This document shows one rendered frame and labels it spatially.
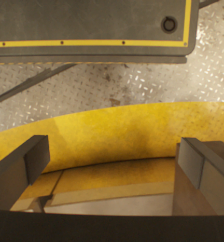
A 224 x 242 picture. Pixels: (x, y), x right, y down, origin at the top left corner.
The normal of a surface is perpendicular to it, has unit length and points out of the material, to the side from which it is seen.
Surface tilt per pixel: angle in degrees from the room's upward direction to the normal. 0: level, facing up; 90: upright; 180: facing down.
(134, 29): 0
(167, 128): 0
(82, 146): 0
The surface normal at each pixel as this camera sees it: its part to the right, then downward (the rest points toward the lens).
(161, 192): -0.10, -0.96
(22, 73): -0.02, 0.26
